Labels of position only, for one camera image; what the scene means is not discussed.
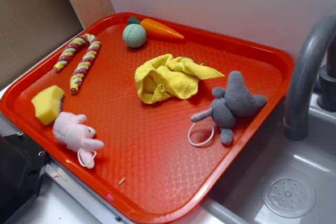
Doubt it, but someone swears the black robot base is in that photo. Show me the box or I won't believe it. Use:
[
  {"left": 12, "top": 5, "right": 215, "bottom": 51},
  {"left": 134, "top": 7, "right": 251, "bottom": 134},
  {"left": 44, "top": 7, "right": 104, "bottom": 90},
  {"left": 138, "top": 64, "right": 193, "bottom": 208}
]
[{"left": 1, "top": 133, "right": 48, "bottom": 223}]

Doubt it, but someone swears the yellow cloth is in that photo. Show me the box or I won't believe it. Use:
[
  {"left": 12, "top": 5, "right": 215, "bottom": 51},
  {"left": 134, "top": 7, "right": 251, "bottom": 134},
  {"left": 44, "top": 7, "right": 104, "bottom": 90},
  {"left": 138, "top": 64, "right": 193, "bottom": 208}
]
[{"left": 134, "top": 54, "right": 224, "bottom": 104}]

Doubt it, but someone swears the red plastic tray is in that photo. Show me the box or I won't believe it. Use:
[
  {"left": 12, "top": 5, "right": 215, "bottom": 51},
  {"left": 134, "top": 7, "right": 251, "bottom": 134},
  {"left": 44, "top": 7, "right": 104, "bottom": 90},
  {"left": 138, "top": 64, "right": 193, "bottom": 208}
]
[{"left": 1, "top": 13, "right": 294, "bottom": 223}]

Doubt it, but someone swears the grey plush elephant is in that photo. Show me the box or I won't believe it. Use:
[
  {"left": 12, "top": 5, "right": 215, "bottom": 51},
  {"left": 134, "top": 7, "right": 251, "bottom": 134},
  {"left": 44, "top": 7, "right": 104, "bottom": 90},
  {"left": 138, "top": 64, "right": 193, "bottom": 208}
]
[{"left": 188, "top": 71, "right": 268, "bottom": 147}]

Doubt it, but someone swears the orange toy carrot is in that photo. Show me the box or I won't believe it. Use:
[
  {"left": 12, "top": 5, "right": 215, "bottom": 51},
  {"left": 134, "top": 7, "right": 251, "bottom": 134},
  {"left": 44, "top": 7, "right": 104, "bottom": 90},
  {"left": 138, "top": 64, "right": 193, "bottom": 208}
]
[{"left": 127, "top": 16, "right": 185, "bottom": 41}]

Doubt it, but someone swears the green dimpled ball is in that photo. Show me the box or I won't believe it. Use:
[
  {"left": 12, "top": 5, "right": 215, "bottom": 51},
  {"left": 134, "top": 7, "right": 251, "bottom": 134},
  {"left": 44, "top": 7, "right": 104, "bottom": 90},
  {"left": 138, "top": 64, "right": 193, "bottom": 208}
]
[{"left": 122, "top": 24, "right": 147, "bottom": 48}]

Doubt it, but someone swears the pink plush rabbit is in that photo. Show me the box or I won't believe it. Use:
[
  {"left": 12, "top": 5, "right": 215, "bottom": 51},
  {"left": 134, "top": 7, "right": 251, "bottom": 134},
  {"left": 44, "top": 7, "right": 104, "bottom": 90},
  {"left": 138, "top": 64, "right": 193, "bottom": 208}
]
[{"left": 53, "top": 112, "right": 104, "bottom": 169}]

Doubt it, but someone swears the yellow sponge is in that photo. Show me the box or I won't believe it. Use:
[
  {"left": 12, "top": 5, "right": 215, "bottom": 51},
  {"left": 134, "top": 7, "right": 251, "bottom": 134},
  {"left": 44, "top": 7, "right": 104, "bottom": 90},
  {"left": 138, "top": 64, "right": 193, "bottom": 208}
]
[{"left": 31, "top": 85, "right": 65, "bottom": 125}]

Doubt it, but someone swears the grey toy sink basin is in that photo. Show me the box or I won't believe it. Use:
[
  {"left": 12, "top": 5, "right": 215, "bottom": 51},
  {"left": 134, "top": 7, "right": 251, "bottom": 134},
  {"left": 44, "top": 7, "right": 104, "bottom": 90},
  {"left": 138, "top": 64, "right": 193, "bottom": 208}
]
[{"left": 202, "top": 91, "right": 336, "bottom": 224}]

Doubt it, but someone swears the grey toy faucet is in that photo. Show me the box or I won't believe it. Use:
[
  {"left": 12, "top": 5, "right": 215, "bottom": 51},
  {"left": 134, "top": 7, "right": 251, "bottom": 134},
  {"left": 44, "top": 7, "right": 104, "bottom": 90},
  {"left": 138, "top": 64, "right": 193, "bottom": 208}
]
[{"left": 283, "top": 15, "right": 335, "bottom": 141}]

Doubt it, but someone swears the sink drain strainer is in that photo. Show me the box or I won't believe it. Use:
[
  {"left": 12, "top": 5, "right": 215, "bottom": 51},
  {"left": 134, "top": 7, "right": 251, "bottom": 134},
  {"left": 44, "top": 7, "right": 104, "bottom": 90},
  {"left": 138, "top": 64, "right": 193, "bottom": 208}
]
[{"left": 262, "top": 173, "right": 316, "bottom": 219}]

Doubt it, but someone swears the brown cardboard panel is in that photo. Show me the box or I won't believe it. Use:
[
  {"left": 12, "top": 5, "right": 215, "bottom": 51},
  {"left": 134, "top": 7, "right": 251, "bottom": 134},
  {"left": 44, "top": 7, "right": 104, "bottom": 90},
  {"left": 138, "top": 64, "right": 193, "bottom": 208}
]
[{"left": 1, "top": 0, "right": 114, "bottom": 88}]

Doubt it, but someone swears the striped rope candy cane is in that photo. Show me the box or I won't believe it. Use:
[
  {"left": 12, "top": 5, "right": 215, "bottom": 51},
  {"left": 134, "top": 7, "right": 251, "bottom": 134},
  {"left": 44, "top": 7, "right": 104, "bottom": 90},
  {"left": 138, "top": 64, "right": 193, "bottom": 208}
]
[{"left": 53, "top": 34, "right": 101, "bottom": 94}]

